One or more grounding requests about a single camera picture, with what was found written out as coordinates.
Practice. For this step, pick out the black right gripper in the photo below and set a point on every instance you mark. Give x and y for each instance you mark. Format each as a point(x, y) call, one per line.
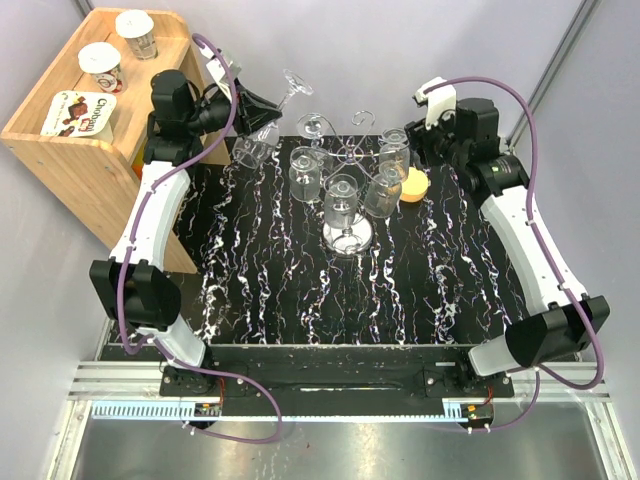
point(419, 137)

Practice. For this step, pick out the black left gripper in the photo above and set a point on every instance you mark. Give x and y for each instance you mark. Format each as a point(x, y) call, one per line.
point(252, 112)

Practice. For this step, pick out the patterned glass goblet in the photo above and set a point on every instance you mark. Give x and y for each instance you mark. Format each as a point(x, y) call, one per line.
point(394, 146)

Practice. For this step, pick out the clear smooth wine glass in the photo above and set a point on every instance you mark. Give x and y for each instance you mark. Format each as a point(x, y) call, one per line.
point(313, 127)

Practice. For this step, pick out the ribbed glass goblet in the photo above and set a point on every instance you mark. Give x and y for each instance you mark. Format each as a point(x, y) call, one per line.
point(304, 174)

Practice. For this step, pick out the clear patterned short goblet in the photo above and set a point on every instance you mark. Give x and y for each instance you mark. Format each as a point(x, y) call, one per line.
point(340, 202)

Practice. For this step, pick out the chrome wine glass rack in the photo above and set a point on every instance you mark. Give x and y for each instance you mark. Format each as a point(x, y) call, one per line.
point(351, 159)

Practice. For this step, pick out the frosted short goblet front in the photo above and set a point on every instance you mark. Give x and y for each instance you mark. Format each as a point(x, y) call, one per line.
point(383, 193)

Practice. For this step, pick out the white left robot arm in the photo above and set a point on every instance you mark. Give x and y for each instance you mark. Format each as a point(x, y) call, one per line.
point(131, 284)

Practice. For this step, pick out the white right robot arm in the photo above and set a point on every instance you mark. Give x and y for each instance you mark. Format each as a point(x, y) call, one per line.
point(562, 317)

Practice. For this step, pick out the orange juice carton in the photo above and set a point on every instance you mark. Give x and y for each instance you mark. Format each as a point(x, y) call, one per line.
point(138, 162)

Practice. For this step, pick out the clear cup white lid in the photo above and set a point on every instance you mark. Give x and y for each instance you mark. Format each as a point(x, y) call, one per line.
point(136, 28)

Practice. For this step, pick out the white lidded yogurt cup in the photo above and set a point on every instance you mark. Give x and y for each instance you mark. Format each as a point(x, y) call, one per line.
point(102, 61)

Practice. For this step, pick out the Chobani yogurt cup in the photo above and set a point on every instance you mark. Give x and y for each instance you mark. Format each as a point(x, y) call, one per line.
point(76, 114)

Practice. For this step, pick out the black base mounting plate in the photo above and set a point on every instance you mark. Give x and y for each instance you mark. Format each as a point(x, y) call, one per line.
point(384, 382)

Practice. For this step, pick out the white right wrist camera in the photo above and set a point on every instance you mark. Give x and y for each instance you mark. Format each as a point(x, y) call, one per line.
point(439, 100)

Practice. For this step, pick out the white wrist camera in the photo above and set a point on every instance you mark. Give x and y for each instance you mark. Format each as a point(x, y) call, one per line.
point(439, 100)
point(219, 76)

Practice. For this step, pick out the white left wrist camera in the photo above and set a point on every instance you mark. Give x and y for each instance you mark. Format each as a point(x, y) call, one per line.
point(219, 76)

